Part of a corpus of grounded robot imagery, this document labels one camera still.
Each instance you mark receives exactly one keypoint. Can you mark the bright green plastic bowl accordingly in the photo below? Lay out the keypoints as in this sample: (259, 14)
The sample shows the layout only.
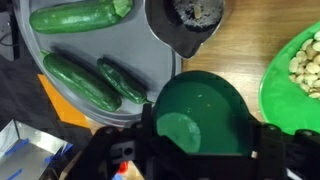
(280, 100)

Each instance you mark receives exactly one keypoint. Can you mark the orange flat piece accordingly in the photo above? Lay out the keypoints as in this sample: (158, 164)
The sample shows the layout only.
(63, 106)

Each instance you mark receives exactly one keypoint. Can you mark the metal box blue tape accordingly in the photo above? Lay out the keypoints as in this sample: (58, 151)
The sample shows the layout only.
(30, 153)

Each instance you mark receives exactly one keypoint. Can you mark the dark green scoop bowl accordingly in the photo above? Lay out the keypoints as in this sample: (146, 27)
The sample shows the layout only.
(213, 103)

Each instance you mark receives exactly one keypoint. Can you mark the white grains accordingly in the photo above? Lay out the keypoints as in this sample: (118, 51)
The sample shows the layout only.
(203, 13)

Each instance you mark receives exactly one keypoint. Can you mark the green zucchini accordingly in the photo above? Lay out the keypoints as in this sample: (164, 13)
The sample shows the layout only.
(73, 16)
(81, 81)

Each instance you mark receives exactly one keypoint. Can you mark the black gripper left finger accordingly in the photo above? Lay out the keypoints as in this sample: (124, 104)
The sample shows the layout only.
(147, 118)

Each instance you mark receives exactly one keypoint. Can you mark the black metal cup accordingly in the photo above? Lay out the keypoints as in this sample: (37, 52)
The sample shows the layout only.
(163, 30)

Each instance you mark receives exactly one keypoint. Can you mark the grey round tray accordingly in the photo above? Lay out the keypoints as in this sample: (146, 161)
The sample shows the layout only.
(140, 50)

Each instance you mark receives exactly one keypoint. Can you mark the pale peanuts heap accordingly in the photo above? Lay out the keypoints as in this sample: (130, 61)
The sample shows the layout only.
(308, 66)

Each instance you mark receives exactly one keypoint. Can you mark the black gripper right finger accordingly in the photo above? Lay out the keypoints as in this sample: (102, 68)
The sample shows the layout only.
(258, 138)

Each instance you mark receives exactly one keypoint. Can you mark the small dark green cucumber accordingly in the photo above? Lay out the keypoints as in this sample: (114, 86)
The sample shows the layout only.
(121, 80)

